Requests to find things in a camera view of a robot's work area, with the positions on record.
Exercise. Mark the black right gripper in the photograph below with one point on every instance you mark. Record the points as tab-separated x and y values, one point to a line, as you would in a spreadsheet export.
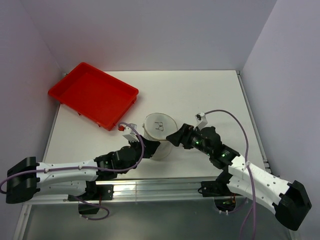
183	135

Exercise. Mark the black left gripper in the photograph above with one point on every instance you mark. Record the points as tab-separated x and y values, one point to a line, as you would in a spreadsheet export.
151	147

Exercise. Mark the white mesh laundry bag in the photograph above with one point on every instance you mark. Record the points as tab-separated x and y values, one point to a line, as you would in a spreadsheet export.
157	126

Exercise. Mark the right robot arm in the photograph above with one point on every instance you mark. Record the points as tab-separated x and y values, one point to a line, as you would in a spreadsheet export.
288	201

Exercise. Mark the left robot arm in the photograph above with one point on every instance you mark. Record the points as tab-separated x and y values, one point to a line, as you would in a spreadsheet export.
29	178

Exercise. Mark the red plastic tray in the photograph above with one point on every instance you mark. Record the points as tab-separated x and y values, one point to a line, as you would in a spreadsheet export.
100	97

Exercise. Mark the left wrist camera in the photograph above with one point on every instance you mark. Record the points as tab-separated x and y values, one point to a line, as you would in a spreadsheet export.
128	133

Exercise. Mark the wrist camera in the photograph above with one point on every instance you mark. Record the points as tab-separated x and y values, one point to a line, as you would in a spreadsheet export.
128	133
201	121

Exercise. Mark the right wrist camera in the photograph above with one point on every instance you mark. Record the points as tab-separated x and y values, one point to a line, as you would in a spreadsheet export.
201	121

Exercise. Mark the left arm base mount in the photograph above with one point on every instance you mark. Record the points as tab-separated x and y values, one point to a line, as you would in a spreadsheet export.
100	191

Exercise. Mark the aluminium mounting rail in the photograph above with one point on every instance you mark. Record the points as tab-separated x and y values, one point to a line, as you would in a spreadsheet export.
141	191

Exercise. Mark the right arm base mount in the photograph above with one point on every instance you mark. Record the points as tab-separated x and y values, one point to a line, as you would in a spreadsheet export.
217	187

